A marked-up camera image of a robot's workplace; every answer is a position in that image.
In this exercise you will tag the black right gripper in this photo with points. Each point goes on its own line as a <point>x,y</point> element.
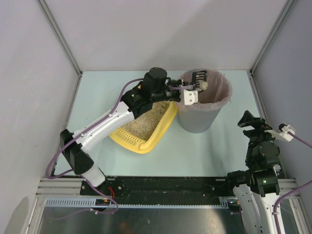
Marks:
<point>254,132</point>

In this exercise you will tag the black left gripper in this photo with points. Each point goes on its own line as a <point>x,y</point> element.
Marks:
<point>186,83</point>

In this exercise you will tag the black slotted litter scoop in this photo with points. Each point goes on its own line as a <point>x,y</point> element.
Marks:
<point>198,76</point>

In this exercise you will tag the white litter clump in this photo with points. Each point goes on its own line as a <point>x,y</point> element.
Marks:
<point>203,85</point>

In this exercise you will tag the grey trash bin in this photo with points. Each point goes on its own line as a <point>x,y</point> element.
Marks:
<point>196,121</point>

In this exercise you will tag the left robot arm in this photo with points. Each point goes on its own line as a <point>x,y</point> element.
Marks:
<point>136,98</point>

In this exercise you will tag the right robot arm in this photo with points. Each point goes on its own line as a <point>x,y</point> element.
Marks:
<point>257,188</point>

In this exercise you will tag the beige cat litter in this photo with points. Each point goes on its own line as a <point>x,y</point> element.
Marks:
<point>144,126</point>

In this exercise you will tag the yellow litter box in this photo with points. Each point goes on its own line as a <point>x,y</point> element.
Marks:
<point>137,145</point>

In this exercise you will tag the pink plastic bin liner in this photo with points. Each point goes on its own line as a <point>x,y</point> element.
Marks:
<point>217,94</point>

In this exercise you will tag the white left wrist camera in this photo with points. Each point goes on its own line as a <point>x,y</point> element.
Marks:
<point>189,97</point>

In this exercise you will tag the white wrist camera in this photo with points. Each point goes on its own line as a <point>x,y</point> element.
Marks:
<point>285,132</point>
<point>189,97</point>

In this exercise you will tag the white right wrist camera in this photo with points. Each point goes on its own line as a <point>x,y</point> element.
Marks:
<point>285,132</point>

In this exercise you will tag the grey slotted cable duct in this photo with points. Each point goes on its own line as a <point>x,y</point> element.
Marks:
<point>104,203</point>

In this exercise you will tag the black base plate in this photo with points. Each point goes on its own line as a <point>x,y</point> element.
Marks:
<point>169,190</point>

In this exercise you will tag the right aluminium frame post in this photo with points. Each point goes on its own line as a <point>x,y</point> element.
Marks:
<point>281,19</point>

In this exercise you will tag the aluminium frame post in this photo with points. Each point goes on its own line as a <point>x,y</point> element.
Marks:
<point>281,19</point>
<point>58,34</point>

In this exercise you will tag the left aluminium frame post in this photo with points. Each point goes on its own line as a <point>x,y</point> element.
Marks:
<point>58,34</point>

